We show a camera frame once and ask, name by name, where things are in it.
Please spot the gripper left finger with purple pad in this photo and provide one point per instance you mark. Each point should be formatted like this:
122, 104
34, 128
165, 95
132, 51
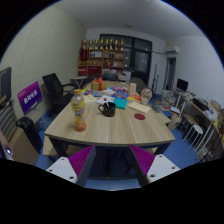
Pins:
76, 168

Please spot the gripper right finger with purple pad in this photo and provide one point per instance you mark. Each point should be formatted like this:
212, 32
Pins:
153, 167

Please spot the red round coaster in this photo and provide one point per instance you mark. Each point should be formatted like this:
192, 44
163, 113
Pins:
139, 116

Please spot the white stool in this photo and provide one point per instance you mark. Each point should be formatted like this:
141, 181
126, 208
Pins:
196, 132

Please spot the wooden table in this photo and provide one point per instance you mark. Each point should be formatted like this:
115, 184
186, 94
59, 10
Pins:
119, 131

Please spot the yellow notebook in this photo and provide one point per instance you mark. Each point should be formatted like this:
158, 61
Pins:
139, 107

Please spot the black mug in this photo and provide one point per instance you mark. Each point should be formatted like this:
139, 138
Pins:
107, 109

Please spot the orange juice bottle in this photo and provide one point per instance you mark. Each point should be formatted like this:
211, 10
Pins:
78, 107

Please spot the teal book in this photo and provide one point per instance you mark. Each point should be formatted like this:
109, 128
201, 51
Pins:
120, 103

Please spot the black office chair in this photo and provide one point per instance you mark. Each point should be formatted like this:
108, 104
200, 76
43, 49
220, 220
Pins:
58, 94

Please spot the flower bouquet cup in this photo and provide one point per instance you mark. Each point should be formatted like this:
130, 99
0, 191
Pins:
146, 95

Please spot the side desk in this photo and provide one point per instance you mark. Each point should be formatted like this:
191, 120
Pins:
211, 144

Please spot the purple sign board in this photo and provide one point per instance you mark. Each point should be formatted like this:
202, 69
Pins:
29, 97

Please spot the orange gift box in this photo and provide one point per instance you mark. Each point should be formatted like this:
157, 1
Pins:
99, 85

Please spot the computer monitor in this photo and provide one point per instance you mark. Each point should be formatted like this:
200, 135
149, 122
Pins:
182, 85

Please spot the red wooden shelf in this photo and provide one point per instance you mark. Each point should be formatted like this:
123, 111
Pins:
101, 57

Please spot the air conditioner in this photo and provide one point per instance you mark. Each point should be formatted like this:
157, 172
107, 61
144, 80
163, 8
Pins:
172, 50

